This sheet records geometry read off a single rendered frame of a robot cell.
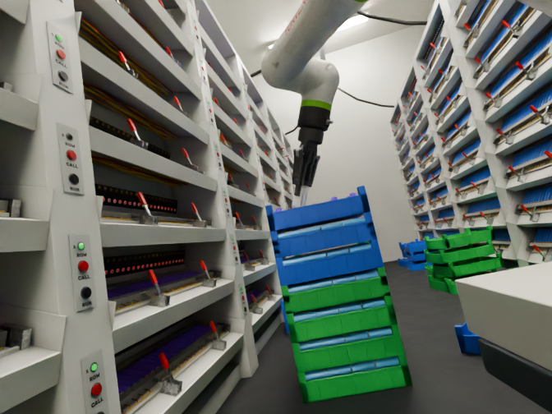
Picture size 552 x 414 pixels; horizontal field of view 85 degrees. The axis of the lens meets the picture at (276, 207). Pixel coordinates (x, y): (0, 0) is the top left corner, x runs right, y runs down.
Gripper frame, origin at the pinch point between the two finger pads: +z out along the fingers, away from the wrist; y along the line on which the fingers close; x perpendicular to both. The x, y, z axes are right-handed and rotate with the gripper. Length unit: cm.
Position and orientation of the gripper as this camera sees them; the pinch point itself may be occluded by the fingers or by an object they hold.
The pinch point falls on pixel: (300, 196)
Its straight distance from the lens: 92.1
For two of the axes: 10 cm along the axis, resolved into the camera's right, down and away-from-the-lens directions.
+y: 5.6, 0.0, 8.3
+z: -1.7, 9.8, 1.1
